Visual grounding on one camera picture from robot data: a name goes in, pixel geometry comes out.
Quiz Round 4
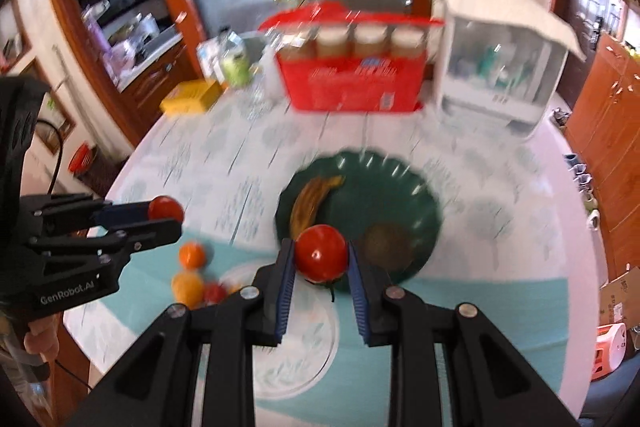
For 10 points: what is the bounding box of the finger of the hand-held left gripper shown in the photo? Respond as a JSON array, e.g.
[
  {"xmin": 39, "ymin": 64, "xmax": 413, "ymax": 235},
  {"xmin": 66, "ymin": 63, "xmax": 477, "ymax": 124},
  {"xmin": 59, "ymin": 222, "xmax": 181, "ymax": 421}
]
[
  {"xmin": 30, "ymin": 219, "xmax": 183, "ymax": 268},
  {"xmin": 22, "ymin": 194, "xmax": 152, "ymax": 238}
]

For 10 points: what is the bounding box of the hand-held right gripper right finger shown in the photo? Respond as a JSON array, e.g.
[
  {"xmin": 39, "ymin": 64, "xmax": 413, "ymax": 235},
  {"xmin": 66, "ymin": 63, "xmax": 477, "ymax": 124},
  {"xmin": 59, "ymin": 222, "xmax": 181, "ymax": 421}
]
[{"xmin": 348, "ymin": 241, "xmax": 583, "ymax": 427}]

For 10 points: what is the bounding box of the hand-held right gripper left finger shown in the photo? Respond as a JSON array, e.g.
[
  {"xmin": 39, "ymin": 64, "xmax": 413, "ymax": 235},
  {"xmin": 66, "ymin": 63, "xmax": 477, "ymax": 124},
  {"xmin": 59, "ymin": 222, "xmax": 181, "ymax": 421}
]
[{"xmin": 70, "ymin": 238, "xmax": 296, "ymax": 427}]

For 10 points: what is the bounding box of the small cherry tomato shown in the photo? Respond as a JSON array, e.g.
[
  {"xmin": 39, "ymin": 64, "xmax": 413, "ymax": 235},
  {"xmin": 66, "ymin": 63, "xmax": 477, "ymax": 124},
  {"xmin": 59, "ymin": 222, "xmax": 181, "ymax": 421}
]
[{"xmin": 148, "ymin": 195, "xmax": 185, "ymax": 224}]

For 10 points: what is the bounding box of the large red tomato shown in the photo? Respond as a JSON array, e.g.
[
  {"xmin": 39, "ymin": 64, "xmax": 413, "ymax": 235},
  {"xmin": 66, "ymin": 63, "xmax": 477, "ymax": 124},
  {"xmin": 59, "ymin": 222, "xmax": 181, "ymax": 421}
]
[{"xmin": 294, "ymin": 224, "xmax": 349, "ymax": 283}]

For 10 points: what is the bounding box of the large yellow orange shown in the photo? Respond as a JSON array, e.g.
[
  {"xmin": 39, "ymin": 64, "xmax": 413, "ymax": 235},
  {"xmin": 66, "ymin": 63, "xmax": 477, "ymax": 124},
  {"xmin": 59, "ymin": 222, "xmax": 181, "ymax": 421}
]
[{"xmin": 171, "ymin": 272, "xmax": 206, "ymax": 307}]

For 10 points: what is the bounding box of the dark green scalloped plate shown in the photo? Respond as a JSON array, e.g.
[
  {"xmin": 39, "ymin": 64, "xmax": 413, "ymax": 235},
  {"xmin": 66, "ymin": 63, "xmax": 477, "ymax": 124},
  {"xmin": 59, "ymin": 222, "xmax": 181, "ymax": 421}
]
[{"xmin": 274, "ymin": 148, "xmax": 445, "ymax": 293}]

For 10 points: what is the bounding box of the person's left hand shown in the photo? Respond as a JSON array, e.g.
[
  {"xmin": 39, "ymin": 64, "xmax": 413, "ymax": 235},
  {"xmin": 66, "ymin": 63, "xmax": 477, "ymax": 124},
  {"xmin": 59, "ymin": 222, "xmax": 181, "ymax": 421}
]
[{"xmin": 22, "ymin": 321, "xmax": 62, "ymax": 369}]

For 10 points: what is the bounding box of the brown avocado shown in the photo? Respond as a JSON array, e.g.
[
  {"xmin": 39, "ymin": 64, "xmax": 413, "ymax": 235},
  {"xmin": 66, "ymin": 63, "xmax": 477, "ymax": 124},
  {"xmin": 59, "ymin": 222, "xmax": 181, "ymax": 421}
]
[{"xmin": 361, "ymin": 223, "xmax": 413, "ymax": 272}]

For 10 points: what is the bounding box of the red basket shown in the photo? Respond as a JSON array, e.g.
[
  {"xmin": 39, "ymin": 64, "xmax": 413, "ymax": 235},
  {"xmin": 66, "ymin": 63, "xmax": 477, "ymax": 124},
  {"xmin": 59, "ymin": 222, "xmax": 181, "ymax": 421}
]
[{"xmin": 67, "ymin": 143, "xmax": 98, "ymax": 172}]

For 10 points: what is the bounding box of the brown spotted banana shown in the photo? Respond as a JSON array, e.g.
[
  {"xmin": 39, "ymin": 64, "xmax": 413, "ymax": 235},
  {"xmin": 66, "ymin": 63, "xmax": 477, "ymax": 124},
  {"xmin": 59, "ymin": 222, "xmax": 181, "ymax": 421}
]
[{"xmin": 289, "ymin": 175, "xmax": 347, "ymax": 238}]

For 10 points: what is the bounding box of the yellow flat box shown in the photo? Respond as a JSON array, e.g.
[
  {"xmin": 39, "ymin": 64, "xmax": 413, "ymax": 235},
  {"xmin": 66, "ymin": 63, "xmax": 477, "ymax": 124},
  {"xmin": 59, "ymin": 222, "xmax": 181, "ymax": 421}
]
[{"xmin": 160, "ymin": 80, "xmax": 222, "ymax": 114}]

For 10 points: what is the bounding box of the wooden display cabinet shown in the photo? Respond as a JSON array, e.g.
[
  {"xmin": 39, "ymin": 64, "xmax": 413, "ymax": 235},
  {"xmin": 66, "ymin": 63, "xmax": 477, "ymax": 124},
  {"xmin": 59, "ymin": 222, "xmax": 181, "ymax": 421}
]
[{"xmin": 42, "ymin": 0, "xmax": 201, "ymax": 148}]

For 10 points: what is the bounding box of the white and blue carton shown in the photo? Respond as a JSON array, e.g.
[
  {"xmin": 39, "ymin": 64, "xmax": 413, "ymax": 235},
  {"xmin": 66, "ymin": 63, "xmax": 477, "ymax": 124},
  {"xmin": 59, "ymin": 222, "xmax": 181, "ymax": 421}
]
[{"xmin": 197, "ymin": 39, "xmax": 223, "ymax": 82}]

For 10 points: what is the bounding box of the clear bottle with green label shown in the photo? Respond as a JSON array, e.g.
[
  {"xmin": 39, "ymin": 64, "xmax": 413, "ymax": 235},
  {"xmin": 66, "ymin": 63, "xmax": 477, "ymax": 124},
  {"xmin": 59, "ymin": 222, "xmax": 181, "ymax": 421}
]
[{"xmin": 217, "ymin": 29, "xmax": 252, "ymax": 88}]

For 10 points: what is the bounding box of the red pack of paper cups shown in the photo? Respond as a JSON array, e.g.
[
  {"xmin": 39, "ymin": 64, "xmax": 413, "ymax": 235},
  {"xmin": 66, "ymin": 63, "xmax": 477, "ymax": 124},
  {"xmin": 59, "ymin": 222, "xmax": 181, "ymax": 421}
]
[{"xmin": 260, "ymin": 1, "xmax": 445, "ymax": 112}]

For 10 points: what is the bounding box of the row of shoes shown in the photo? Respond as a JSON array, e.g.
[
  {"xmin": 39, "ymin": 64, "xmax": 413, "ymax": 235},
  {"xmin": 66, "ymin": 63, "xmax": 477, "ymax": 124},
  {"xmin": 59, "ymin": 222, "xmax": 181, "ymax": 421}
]
[{"xmin": 564, "ymin": 152, "xmax": 601, "ymax": 233}]

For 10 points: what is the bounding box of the pink plastic stool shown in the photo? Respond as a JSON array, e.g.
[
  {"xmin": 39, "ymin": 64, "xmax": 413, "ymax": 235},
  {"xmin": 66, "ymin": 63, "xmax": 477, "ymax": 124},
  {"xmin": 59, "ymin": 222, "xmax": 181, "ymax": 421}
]
[{"xmin": 590, "ymin": 323, "xmax": 628, "ymax": 382}]

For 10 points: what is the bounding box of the cardboard box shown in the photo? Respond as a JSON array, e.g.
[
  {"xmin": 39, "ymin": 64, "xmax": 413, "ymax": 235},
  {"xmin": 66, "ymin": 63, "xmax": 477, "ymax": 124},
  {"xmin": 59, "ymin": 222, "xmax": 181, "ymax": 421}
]
[{"xmin": 599, "ymin": 266, "xmax": 640, "ymax": 328}]

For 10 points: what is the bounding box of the white countertop appliance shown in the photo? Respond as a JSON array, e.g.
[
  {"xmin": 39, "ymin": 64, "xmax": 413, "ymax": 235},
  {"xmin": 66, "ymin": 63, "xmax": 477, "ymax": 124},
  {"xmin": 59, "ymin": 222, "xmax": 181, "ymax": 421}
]
[{"xmin": 431, "ymin": 0, "xmax": 587, "ymax": 138}]

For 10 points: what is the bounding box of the wooden wardrobe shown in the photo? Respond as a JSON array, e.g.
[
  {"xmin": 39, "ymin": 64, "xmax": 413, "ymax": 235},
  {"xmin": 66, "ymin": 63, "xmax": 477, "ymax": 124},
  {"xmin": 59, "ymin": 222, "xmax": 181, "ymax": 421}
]
[{"xmin": 565, "ymin": 32, "xmax": 640, "ymax": 278}]

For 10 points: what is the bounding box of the black cable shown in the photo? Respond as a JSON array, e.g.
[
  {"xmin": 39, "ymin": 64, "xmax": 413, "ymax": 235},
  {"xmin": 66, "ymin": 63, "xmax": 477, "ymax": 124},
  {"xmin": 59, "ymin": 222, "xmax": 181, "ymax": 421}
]
[{"xmin": 35, "ymin": 119, "xmax": 67, "ymax": 196}]

